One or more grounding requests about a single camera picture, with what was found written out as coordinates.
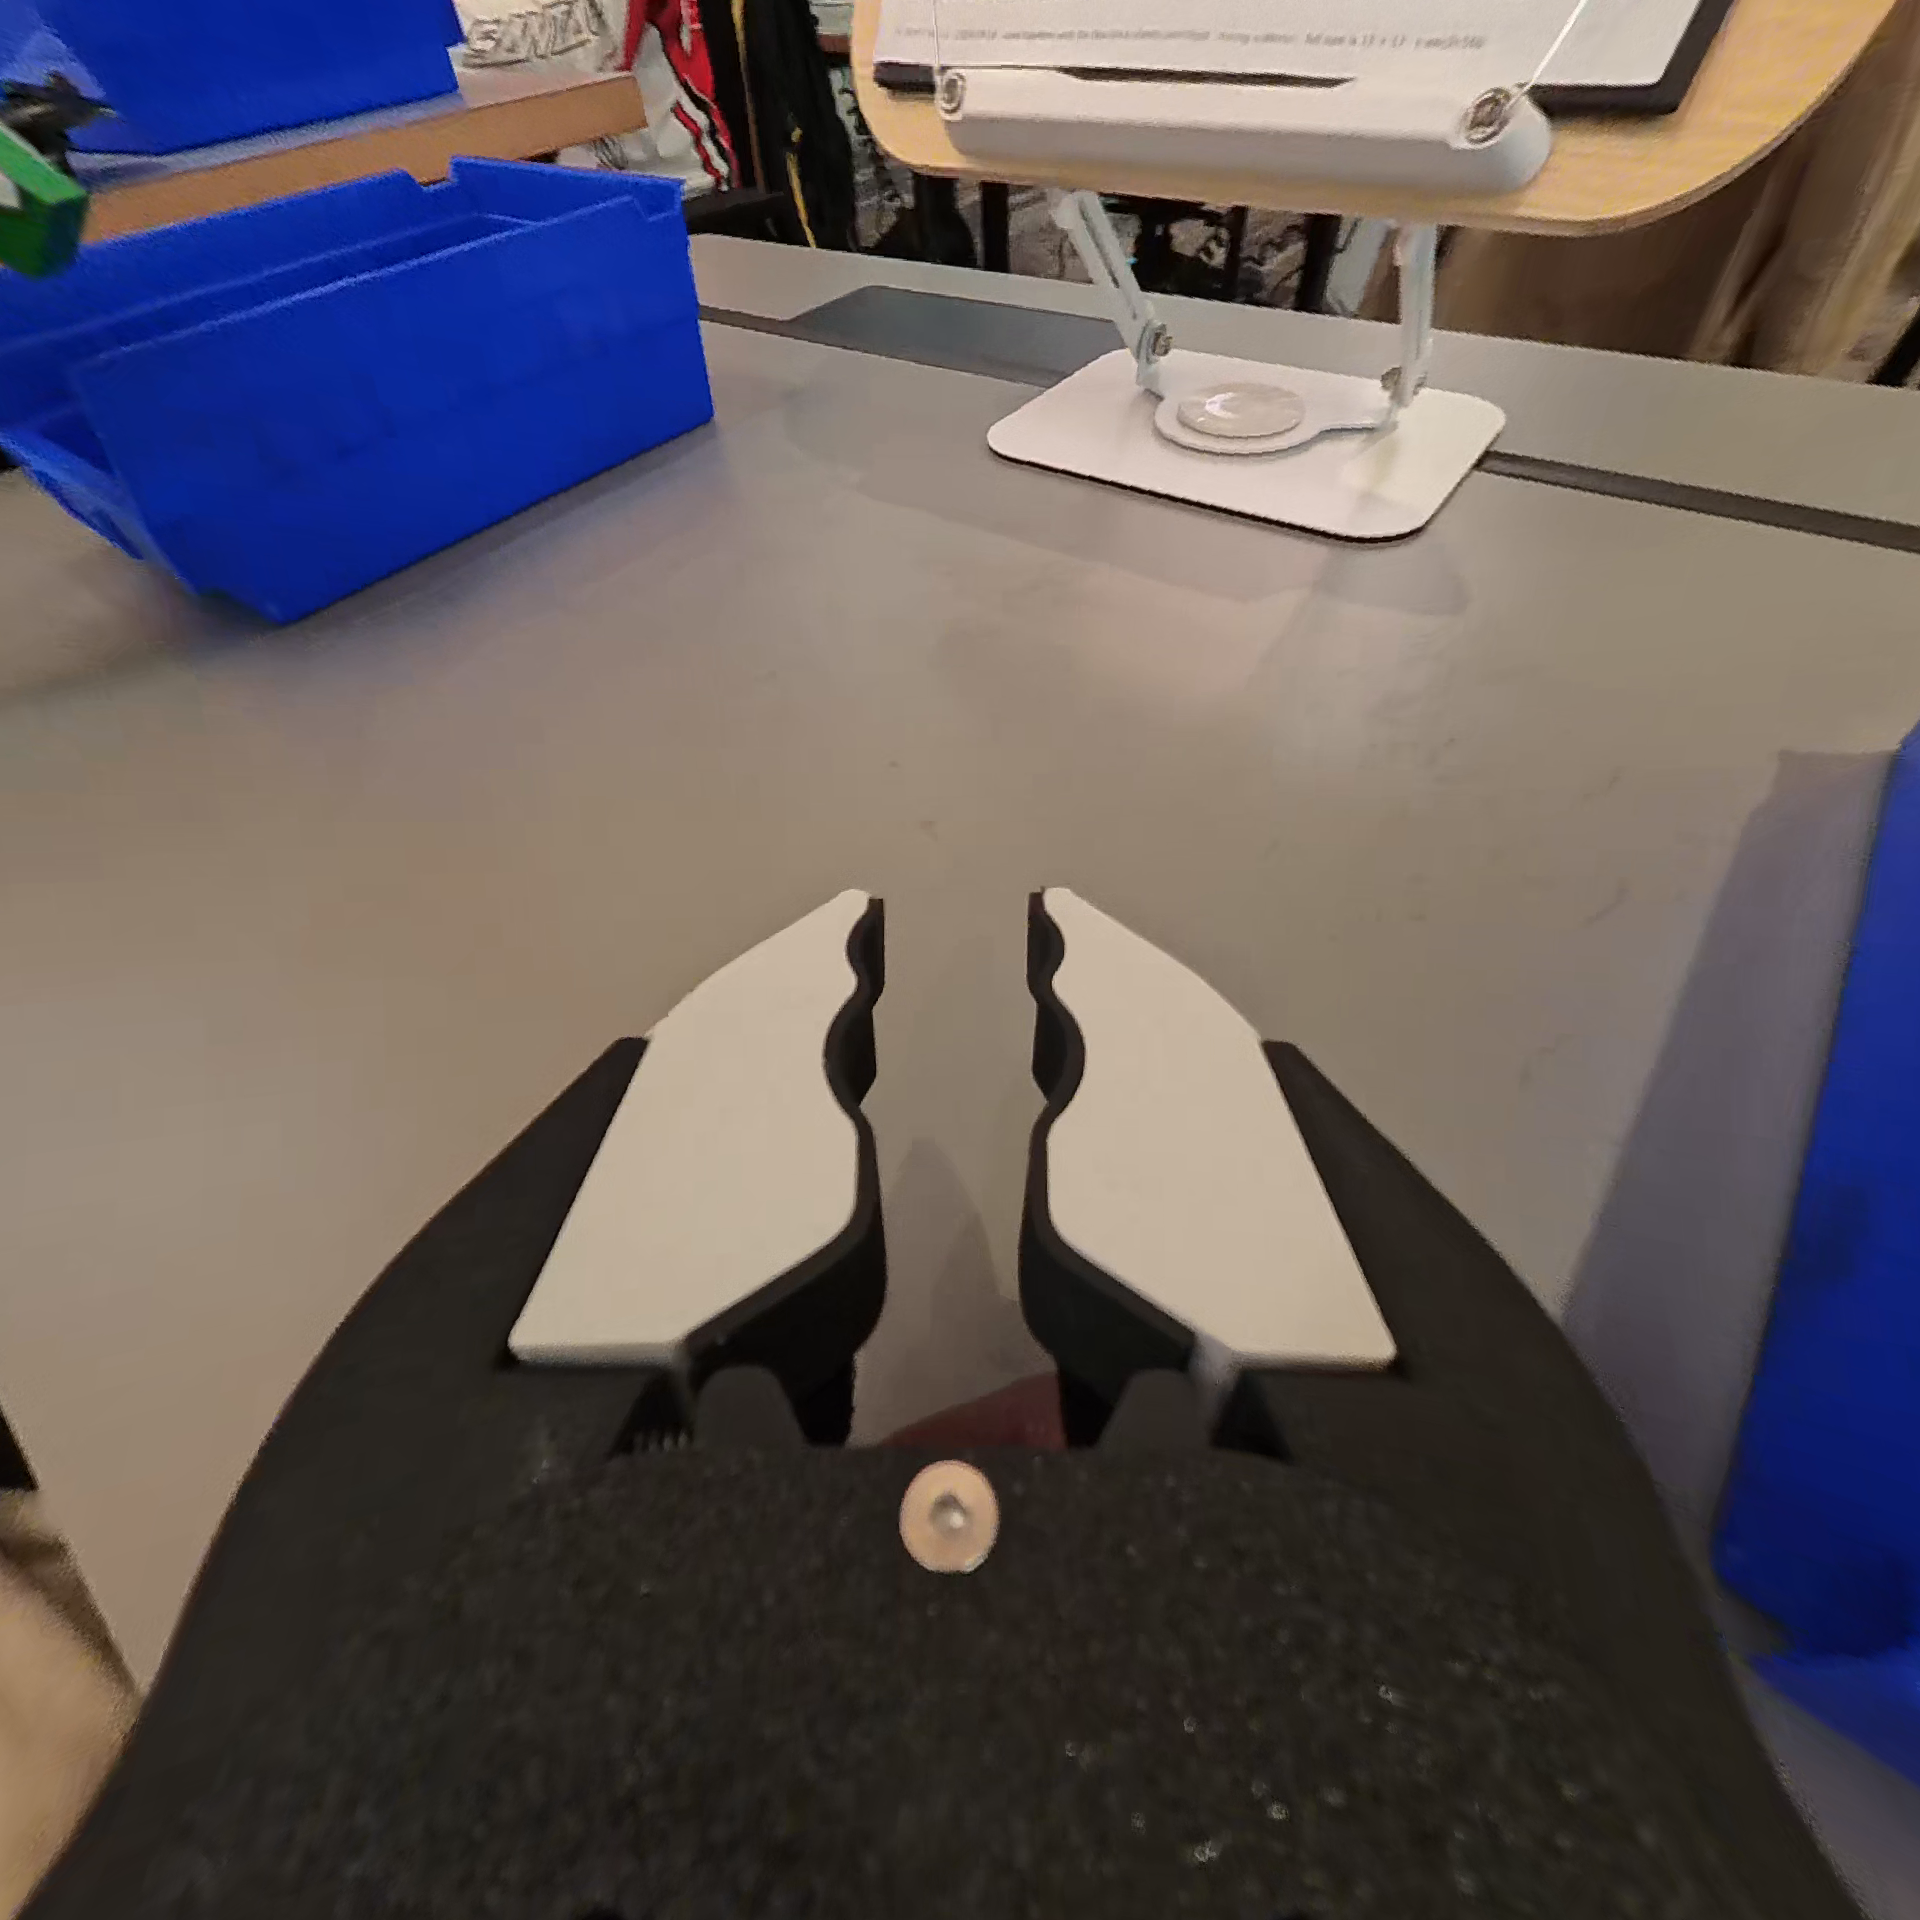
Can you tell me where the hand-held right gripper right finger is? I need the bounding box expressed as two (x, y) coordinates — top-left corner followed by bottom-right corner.
(1020, 884), (1401, 1449)

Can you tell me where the wooden edged table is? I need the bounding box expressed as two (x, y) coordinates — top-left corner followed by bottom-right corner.
(83, 76), (649, 240)

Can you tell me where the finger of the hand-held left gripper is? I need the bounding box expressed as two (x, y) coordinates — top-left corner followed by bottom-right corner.
(0, 76), (118, 162)

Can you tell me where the person's cream sweater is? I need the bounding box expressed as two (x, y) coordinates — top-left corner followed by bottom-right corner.
(0, 1497), (141, 1920)

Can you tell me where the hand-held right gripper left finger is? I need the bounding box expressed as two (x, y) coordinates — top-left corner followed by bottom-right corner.
(506, 889), (892, 1449)

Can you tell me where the wooden document stand white base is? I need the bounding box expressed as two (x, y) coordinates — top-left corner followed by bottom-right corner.
(846, 0), (1890, 545)

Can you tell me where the green wooden cube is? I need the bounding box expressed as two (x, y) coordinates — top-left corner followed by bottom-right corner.
(0, 121), (87, 280)

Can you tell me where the blue plastic bin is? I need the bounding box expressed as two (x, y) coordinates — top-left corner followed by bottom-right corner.
(0, 157), (717, 625)
(29, 0), (464, 152)
(1714, 728), (1920, 1658)

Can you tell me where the printed instruction sheet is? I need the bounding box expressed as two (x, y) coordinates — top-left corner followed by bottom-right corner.
(871, 0), (1739, 117)

